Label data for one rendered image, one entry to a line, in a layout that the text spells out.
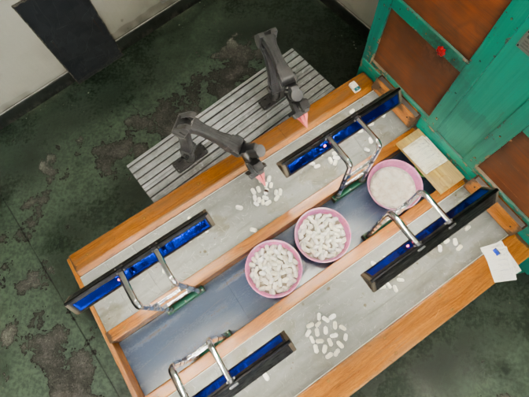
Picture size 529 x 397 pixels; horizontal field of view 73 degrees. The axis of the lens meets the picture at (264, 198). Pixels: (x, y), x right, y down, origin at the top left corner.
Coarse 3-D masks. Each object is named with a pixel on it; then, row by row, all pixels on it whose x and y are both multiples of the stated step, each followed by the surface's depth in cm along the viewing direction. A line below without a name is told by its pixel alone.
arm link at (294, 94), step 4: (296, 76) 168; (296, 80) 169; (280, 84) 168; (288, 84) 171; (292, 84) 167; (296, 84) 162; (280, 88) 171; (284, 88) 168; (288, 88) 166; (292, 88) 161; (296, 88) 162; (288, 92) 167; (292, 92) 162; (296, 92) 162; (300, 92) 163; (288, 96) 167; (292, 96) 162; (296, 96) 163; (300, 96) 163; (292, 100) 166; (296, 100) 164; (300, 100) 164
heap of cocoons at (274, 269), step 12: (264, 252) 173; (276, 252) 171; (288, 252) 170; (252, 264) 170; (264, 264) 169; (276, 264) 169; (288, 264) 169; (252, 276) 168; (264, 276) 169; (276, 276) 167; (288, 276) 168; (264, 288) 166; (276, 288) 166; (288, 288) 166
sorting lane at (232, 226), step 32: (320, 128) 191; (384, 128) 189; (320, 160) 185; (352, 160) 184; (224, 192) 182; (256, 192) 181; (288, 192) 180; (224, 224) 177; (256, 224) 176; (128, 256) 174; (192, 256) 173; (160, 288) 169
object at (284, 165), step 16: (384, 96) 153; (400, 96) 155; (368, 112) 152; (384, 112) 156; (336, 128) 149; (352, 128) 152; (320, 144) 149; (288, 160) 145; (304, 160) 149; (288, 176) 150
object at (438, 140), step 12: (360, 72) 203; (372, 72) 192; (420, 120) 180; (432, 132) 178; (444, 144) 175; (456, 156) 173; (468, 168) 170; (468, 180) 175; (528, 228) 159; (528, 240) 163; (528, 264) 172
